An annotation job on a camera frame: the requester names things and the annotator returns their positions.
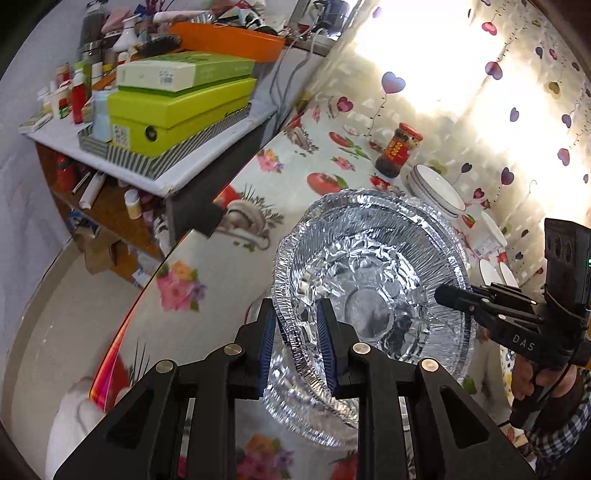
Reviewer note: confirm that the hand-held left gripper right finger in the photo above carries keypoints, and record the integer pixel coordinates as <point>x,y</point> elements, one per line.
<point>326,351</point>

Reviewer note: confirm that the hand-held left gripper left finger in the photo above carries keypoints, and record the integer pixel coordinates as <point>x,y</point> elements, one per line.
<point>264,351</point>

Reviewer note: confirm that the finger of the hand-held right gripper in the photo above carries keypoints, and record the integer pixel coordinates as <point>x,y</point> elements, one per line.
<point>455,297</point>

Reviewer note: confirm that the white bowl with black rim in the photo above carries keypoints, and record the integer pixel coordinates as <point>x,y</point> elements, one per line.
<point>510,276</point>
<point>489,273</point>

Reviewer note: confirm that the round aluminium foil pan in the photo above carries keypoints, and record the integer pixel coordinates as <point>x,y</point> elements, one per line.
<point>369,258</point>
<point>295,415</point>

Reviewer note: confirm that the person's right forearm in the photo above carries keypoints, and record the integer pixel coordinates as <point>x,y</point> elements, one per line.
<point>558,438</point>

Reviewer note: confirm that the stack of white plates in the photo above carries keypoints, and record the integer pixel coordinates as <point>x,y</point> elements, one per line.
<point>412,181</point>
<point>438,187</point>

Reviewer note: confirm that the person's right hand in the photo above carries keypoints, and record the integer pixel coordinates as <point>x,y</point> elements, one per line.
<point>524,378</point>

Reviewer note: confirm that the white plastic tub with lid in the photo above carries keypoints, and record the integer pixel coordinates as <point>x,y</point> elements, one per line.
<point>489,235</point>

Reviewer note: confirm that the fruit and flower print tablecloth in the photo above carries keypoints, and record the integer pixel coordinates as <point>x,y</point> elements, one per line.
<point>207,263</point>

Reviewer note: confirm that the white plate with dark rim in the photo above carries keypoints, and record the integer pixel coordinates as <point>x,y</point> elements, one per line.
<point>408,185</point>

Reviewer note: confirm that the red label sauce jar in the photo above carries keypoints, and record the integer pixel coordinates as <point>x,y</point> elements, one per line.
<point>399,150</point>

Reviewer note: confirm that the brown cardboard box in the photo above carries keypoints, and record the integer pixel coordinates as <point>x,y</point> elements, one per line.
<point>108,254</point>

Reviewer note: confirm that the small white jar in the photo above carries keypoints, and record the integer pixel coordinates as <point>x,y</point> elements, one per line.
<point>132,203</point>

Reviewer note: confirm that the white cloth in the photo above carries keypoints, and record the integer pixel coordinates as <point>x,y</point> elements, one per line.
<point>78,424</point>

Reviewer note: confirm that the striped box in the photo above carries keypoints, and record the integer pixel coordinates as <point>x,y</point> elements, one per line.
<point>184,154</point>

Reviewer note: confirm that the heart print curtain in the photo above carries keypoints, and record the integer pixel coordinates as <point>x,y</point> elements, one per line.
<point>461,69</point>

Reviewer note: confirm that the lime green box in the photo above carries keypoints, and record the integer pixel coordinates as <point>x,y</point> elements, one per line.
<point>184,113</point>

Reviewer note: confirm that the light blue carton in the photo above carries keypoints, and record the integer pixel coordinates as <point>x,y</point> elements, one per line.
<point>101,115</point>

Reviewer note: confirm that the wooden shelf cabinet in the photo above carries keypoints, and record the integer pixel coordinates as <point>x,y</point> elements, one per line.
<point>60,143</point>

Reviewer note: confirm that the pale green flat box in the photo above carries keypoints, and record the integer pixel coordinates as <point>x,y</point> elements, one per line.
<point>184,69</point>

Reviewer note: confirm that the orange box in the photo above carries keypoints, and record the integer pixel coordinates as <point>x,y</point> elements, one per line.
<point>231,44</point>

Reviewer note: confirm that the red bottle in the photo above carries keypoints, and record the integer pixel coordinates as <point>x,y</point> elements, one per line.
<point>78,99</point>

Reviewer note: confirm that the dark hairbrush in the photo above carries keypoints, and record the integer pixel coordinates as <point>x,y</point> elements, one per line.
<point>159,46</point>

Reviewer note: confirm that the cluster of small bottles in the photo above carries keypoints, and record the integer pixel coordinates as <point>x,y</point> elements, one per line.
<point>62,92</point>

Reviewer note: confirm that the white spray bottle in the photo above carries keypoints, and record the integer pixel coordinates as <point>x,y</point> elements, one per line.
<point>127,34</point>

